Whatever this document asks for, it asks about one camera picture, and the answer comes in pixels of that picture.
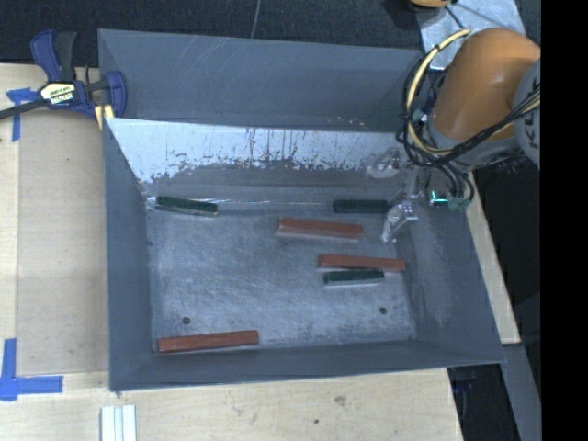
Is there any dark green flat block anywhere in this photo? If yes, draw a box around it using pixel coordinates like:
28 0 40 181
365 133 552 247
322 267 387 288
154 194 220 219
332 198 392 215

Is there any red-brown flat block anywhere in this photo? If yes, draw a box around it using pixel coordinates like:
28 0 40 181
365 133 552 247
316 253 408 274
155 329 261 355
274 217 366 243

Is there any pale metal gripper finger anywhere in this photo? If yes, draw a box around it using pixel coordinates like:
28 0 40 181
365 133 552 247
379 201 420 243
366 147 403 181

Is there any grey metal bin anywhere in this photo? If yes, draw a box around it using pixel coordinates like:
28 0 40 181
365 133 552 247
96 28 507 392

